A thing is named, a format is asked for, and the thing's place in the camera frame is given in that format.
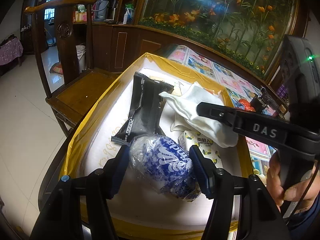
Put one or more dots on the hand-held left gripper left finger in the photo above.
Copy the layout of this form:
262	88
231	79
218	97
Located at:
120	170

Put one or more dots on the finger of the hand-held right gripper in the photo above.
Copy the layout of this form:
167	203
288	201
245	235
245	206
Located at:
250	122

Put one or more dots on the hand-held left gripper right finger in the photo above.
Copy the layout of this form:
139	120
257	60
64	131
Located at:
200	172

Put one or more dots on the orange and blue candy wrapper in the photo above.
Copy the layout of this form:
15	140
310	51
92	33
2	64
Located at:
246	105

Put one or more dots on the lemon print tissue packet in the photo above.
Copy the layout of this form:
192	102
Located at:
212	155

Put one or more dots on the blue white plastic bag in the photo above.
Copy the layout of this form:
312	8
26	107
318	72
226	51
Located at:
162	162

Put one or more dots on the white cloth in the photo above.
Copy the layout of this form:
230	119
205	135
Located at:
207	130

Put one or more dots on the gold-rimmed white box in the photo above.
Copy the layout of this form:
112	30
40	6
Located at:
87	130

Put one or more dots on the black snack packet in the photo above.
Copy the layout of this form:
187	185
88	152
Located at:
142	112

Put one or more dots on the person's right hand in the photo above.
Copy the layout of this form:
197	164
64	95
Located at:
273	180

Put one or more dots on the black motor with shaft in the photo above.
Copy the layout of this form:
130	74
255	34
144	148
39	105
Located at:
257	103

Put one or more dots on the black mechanical part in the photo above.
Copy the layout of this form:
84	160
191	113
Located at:
273	100

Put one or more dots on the printed plastic tablecloth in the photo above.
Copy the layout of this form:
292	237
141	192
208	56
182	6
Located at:
225	75

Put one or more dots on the wooden chair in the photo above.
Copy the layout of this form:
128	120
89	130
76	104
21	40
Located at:
82	92

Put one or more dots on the flower painted glass panel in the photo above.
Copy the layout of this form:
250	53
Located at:
225	17

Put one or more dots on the white bucket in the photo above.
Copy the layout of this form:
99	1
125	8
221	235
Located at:
80	57

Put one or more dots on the dark wooden cabinet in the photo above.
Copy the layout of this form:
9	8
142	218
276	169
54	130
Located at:
130	45

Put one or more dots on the white bottle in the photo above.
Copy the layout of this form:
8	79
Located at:
126	17

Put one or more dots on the steel flask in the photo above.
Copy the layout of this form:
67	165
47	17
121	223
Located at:
113	13

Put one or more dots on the pink box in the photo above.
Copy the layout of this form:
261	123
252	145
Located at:
80	17

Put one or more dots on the table with purple cloth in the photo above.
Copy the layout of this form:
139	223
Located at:
11	51

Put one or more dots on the blue thermos jug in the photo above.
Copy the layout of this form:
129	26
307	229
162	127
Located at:
100	8

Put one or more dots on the green pack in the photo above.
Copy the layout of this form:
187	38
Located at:
81	8

